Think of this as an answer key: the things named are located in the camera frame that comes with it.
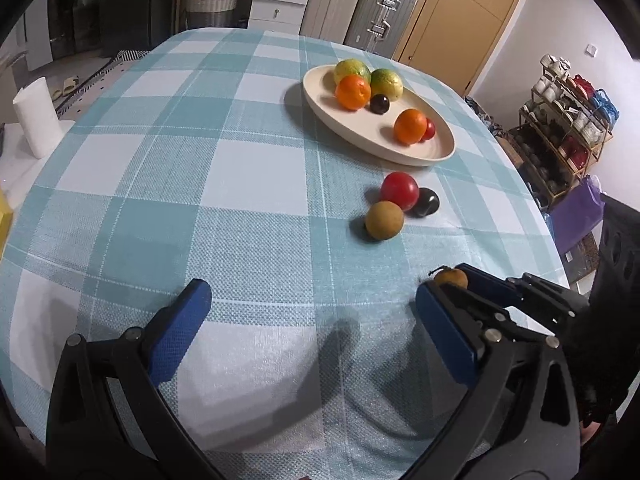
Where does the silver hard suitcase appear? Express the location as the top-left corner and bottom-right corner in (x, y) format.
(344, 0), (417, 56)

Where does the metal shoe rack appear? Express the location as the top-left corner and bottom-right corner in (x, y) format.
(516, 72), (619, 212)

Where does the small brown round fruit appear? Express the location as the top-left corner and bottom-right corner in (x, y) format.
(432, 267), (470, 291)
(364, 201), (405, 241)

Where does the yellow bag with green packet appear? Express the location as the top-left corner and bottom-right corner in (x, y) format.
(0, 190), (15, 262)

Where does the black white patterned rug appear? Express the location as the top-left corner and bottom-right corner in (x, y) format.
(54, 49), (152, 112)

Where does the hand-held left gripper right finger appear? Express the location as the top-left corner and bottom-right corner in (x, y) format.
(400, 281), (583, 480)

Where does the blue white checkered tablecloth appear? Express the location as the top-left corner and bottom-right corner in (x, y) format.
(0, 27), (572, 480)

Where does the pile of sneakers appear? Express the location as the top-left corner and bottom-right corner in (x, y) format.
(465, 97), (507, 137)

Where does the green citrus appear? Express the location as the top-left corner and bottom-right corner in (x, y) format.
(333, 59), (372, 86)
(370, 68), (405, 102)

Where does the white paper towel roll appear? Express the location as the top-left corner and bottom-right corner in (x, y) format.
(12, 76), (64, 160)

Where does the dark grey refrigerator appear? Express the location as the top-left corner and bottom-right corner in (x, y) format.
(99, 0), (177, 57)

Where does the pair of beige slippers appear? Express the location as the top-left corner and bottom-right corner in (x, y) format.
(50, 75), (80, 101)

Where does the wooden door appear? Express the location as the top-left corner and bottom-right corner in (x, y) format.
(392, 0), (536, 99)

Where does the row of assorted shoes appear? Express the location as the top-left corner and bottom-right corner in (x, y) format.
(520, 54), (619, 201)

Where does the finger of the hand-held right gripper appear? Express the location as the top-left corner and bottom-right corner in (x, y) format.
(436, 284), (528, 335)
(457, 262), (592, 333)

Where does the woven laundry basket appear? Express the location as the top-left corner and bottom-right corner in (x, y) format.
(185, 0), (239, 29)

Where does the purple bag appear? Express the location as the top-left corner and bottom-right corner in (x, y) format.
(547, 175), (607, 257)

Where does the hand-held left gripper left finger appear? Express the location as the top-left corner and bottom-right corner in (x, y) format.
(46, 278), (221, 480)

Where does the beige hard suitcase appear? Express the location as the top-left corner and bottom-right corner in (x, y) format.
(300, 0), (368, 44)

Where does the orange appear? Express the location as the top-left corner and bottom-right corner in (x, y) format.
(335, 74), (372, 112)
(393, 108), (429, 147)

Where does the cream round plate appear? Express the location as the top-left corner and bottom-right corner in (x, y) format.
(302, 64), (457, 168)

